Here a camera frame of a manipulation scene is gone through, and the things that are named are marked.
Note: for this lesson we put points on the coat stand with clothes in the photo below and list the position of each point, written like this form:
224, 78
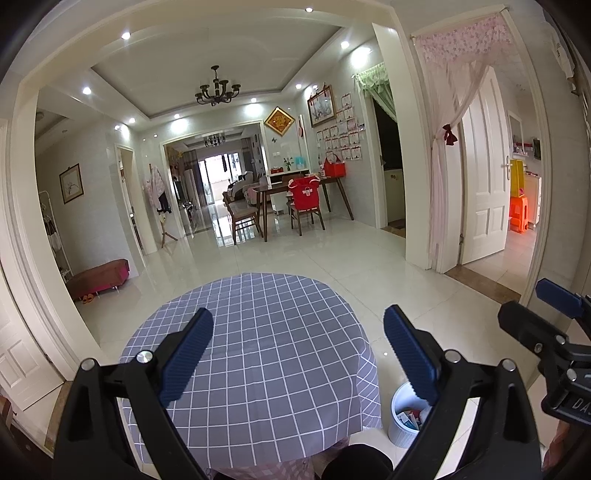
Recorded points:
154, 187

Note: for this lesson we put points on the white cupboard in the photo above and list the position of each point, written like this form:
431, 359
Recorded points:
534, 198

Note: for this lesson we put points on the large black chandelier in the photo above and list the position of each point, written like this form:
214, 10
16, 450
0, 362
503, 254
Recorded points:
217, 90

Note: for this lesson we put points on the yellow plastic board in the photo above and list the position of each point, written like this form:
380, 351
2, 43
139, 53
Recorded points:
517, 177

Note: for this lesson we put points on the group of wall certificates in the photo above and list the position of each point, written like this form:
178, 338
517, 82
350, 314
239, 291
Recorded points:
344, 138

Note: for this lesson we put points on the person's leg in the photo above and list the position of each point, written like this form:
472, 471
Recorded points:
355, 464

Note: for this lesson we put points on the person's right forearm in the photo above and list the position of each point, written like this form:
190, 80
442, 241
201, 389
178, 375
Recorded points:
556, 443

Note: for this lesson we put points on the red gold diamond wall decoration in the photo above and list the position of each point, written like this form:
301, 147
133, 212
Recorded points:
279, 121

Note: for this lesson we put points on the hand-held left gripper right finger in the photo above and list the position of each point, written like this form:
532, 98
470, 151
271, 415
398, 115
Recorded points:
411, 355

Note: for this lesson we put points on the orange plastic stool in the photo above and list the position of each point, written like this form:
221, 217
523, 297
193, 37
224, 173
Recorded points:
519, 214

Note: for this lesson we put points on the pair of slippers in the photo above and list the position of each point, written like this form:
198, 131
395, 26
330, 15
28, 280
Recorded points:
89, 297

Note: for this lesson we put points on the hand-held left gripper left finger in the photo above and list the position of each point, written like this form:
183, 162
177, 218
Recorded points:
187, 355

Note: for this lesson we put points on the white ribbed waste bin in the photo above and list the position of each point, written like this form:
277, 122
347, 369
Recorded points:
401, 434

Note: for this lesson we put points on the large framed picture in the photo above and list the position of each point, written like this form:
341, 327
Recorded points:
322, 108

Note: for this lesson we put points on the red basket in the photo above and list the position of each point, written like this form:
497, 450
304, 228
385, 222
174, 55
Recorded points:
334, 170

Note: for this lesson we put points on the red bow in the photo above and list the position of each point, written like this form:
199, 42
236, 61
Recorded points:
449, 135

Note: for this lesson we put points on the red wall ornament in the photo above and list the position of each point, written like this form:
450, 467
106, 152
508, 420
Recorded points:
301, 131

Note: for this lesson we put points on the pink brown bench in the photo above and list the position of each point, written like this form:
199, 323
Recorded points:
97, 277

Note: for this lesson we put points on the white panelled door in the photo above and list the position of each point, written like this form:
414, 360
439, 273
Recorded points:
23, 364
482, 198

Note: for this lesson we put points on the grey sofa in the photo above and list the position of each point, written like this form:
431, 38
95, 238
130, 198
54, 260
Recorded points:
240, 189

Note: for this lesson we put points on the red chair cover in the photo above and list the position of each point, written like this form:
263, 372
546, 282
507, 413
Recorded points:
304, 194

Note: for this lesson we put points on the pink floral curtain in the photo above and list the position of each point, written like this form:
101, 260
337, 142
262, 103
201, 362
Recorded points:
438, 198

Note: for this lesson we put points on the green curtain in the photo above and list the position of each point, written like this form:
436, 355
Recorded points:
383, 87

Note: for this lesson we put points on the white clothes rack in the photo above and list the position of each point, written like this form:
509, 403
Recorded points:
53, 235

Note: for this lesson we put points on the small framed picture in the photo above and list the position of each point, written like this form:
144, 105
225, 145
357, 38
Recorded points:
70, 183

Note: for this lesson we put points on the wooden dining table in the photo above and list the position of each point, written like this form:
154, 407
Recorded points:
277, 187

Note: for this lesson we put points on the white cabinet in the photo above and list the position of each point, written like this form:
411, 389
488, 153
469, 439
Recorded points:
396, 194

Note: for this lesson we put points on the grey-blue checked tablecloth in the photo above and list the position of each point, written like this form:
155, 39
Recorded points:
277, 369

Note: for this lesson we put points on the wooden chair with cover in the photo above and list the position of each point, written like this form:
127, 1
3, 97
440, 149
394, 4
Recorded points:
298, 219

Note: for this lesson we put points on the small black chandelier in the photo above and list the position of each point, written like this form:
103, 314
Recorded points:
214, 140

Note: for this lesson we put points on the bare wooden chair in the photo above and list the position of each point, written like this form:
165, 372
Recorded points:
242, 217

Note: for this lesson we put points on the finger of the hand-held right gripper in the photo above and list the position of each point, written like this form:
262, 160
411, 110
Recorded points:
526, 325
556, 295

